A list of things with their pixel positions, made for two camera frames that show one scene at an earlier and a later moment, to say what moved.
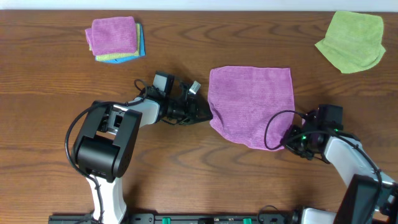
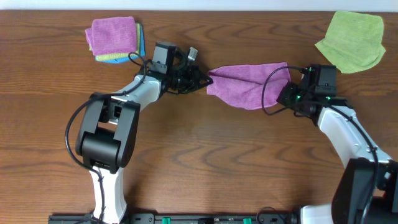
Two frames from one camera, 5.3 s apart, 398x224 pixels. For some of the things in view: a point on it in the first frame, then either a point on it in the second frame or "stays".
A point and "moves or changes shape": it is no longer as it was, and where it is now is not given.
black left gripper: x=191 y=107 -> x=193 y=74
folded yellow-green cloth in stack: x=110 y=57 stays
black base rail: x=178 y=218 stays
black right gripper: x=292 y=131 -> x=283 y=98
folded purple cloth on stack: x=112 y=35 stays
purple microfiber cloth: x=242 y=100 moves or changes shape
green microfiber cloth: x=354 y=42 stays
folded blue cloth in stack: x=142 y=50 stays
